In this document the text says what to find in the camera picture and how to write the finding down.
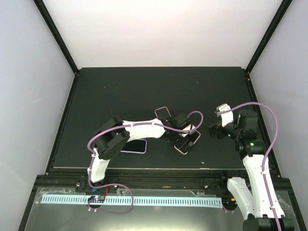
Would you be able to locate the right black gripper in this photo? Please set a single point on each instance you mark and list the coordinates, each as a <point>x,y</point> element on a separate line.
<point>211,129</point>

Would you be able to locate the phone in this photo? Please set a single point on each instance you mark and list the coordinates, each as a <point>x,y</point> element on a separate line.
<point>162,113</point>
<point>135,147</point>
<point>185,143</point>

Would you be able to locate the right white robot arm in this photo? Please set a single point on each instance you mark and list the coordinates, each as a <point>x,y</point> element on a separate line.
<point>257,201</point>

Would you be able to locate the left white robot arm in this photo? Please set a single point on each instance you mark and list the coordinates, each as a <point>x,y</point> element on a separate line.
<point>110,140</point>

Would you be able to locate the phone in pink case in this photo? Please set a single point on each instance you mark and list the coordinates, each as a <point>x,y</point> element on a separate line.
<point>162,113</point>

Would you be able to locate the phone in lilac case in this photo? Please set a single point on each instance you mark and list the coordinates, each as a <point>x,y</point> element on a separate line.
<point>135,147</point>

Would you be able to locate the black table mat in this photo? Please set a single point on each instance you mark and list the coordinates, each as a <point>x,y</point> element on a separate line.
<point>133,94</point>

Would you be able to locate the right small circuit board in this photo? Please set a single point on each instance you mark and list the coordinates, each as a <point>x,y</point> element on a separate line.
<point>229,201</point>

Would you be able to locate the small circuit board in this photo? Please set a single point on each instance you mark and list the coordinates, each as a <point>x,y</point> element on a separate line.
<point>229,201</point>
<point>96,199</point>

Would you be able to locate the left small circuit board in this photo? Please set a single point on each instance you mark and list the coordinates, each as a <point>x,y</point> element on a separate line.
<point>96,199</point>

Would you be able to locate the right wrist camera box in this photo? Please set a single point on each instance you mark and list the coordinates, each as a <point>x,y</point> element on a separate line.
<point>223,108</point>

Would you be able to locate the right black frame post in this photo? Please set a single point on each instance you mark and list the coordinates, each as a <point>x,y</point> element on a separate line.
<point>281,11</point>

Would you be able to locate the black frame post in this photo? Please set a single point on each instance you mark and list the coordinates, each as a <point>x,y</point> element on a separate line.
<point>281,11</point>
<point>56,34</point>

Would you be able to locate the light blue slotted cable duct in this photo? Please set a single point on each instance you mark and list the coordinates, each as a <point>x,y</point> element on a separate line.
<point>62,199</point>

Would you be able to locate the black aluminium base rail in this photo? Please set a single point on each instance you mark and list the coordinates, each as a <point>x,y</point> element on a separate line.
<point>208,181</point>

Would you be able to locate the left black frame post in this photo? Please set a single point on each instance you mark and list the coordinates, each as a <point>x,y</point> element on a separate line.
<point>56,34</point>

